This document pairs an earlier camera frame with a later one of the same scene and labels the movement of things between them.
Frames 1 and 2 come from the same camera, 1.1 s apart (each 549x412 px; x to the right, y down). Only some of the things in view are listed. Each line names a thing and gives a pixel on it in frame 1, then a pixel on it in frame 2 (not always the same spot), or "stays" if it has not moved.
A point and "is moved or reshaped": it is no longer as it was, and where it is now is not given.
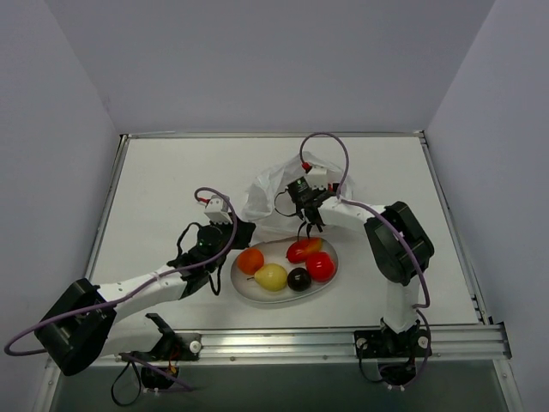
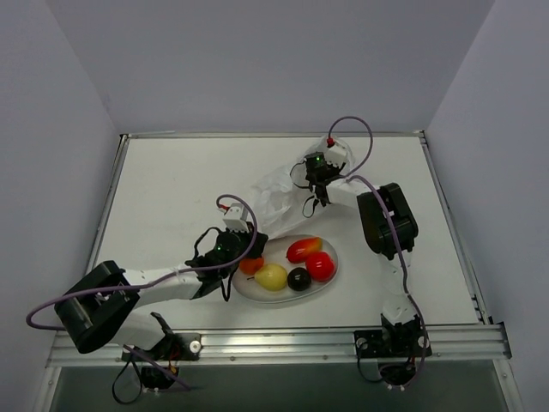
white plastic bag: x=260 y=215 is moved or reshaped
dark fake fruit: x=298 y=279 stays
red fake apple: x=321 y=266 stays
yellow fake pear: x=270 y=277 stays
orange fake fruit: x=250 y=261 stays
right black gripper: x=310 y=210 -> x=313 y=167
